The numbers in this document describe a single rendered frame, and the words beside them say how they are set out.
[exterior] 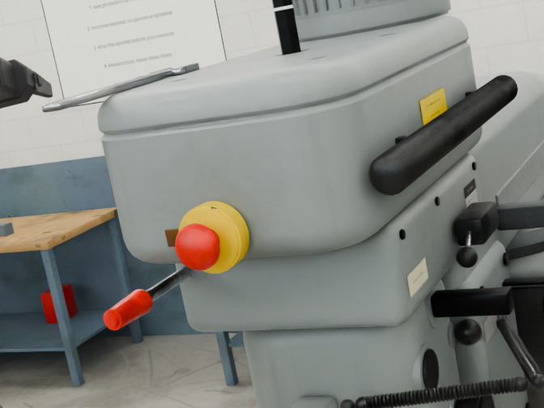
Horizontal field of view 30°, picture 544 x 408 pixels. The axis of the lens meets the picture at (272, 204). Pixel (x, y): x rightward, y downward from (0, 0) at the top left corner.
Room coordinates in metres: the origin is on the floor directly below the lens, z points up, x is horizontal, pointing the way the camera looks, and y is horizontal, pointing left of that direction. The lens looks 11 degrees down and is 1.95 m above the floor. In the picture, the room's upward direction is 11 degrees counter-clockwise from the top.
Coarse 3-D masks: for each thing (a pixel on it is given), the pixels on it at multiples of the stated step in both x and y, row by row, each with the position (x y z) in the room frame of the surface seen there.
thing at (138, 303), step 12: (168, 276) 0.95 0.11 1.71; (180, 276) 0.96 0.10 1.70; (192, 276) 0.98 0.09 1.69; (156, 288) 0.92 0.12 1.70; (168, 288) 0.94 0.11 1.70; (132, 300) 0.88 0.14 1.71; (144, 300) 0.89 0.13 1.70; (108, 312) 0.86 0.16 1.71; (120, 312) 0.86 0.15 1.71; (132, 312) 0.87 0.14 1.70; (144, 312) 0.89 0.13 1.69; (108, 324) 0.86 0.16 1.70; (120, 324) 0.86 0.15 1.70
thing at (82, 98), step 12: (156, 72) 1.03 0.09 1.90; (168, 72) 1.03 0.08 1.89; (180, 72) 1.03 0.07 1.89; (120, 84) 0.94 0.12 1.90; (132, 84) 0.96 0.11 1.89; (144, 84) 0.98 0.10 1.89; (72, 96) 0.89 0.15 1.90; (84, 96) 0.89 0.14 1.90; (96, 96) 0.90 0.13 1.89; (48, 108) 0.86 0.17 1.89; (60, 108) 0.85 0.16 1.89
